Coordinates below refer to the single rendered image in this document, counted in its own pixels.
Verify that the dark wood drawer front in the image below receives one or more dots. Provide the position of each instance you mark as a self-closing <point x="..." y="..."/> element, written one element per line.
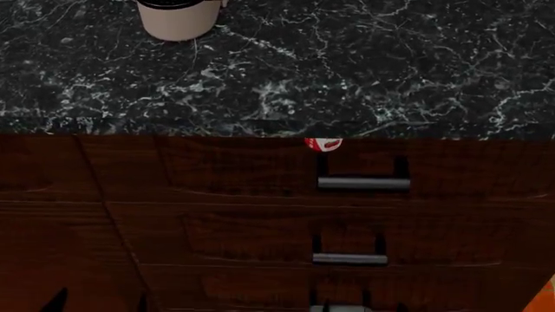
<point x="243" y="289"/>
<point x="243" y="234"/>

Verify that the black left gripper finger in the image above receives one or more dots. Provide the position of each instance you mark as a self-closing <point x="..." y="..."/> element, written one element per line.
<point x="55" y="302"/>
<point x="141" y="305"/>

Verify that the white cylindrical container black rim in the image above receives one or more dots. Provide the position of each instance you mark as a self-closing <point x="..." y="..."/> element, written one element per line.
<point x="178" y="20"/>

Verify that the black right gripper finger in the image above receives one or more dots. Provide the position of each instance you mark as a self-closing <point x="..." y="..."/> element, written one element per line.
<point x="325" y="306"/>
<point x="401" y="308"/>

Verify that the dark wood drawer with sticker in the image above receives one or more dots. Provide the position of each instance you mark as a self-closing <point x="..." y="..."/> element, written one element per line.
<point x="225" y="169"/>

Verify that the dark wood cabinet side panel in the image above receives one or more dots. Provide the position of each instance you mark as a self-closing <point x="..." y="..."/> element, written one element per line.
<point x="47" y="208"/>

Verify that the orange object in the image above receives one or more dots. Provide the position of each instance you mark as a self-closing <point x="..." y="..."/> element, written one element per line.
<point x="542" y="297"/>

